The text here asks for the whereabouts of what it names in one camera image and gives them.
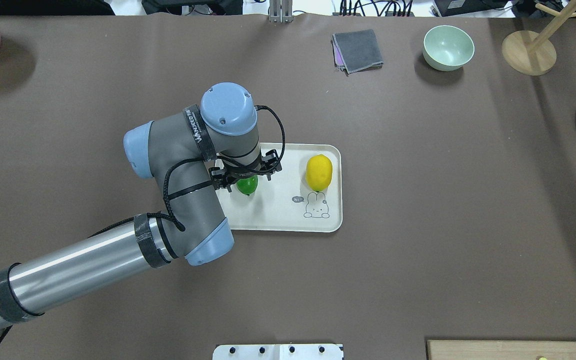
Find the wooden cutting board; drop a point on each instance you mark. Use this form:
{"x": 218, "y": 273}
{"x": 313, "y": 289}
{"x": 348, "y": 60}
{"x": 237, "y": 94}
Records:
{"x": 500, "y": 350}

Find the white rabbit tray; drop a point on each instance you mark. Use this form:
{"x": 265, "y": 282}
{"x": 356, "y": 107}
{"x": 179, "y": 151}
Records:
{"x": 286, "y": 202}

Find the green lime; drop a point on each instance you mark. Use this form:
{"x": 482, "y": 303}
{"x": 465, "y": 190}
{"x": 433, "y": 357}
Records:
{"x": 248, "y": 186}

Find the grey folded cloth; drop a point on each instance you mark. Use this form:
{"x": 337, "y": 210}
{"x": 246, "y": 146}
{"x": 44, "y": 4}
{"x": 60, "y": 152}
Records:
{"x": 356, "y": 51}

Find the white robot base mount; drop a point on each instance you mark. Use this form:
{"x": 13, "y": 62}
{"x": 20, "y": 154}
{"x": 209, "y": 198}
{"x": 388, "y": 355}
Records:
{"x": 286, "y": 351}

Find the wooden mug tree stand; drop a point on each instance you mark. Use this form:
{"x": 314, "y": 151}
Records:
{"x": 532, "y": 53}

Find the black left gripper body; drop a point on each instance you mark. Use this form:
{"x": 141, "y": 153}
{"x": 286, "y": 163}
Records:
{"x": 222, "y": 179}

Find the green ceramic bowl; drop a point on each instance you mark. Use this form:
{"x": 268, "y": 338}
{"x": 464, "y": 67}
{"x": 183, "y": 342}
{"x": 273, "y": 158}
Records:
{"x": 447, "y": 48}

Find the yellow lemon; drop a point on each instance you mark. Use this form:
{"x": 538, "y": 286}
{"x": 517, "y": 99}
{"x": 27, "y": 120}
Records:
{"x": 319, "y": 172}

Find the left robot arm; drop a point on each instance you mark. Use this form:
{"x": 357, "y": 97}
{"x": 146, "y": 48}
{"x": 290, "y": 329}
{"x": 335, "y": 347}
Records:
{"x": 193, "y": 154}

